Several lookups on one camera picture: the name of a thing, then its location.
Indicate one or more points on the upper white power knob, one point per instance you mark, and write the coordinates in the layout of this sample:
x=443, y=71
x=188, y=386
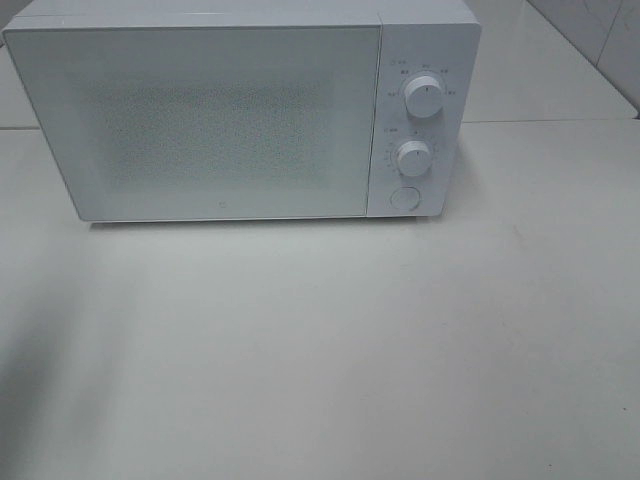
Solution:
x=423, y=95

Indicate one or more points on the white microwave oven body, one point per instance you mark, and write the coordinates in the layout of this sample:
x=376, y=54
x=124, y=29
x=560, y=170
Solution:
x=441, y=37

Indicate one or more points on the white microwave door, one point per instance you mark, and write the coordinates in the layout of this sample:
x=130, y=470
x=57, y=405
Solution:
x=204, y=124

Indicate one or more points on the white timer knob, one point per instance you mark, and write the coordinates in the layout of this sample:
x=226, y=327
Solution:
x=413, y=158

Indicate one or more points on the round white door button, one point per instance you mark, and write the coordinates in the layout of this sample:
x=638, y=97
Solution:
x=405, y=199

